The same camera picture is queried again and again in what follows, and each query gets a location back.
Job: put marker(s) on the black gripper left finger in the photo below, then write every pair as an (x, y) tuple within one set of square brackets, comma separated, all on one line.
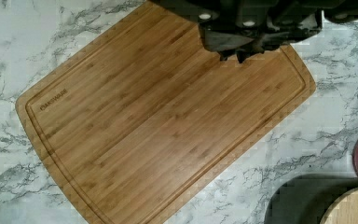
[(227, 42)]

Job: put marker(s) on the bamboo cutting board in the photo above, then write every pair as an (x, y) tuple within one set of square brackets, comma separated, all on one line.
[(141, 119)]

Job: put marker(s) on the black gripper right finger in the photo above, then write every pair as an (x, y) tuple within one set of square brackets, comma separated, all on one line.
[(260, 43)]

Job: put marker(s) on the black pot with wooden lid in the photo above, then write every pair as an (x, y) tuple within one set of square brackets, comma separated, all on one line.
[(305, 198)]

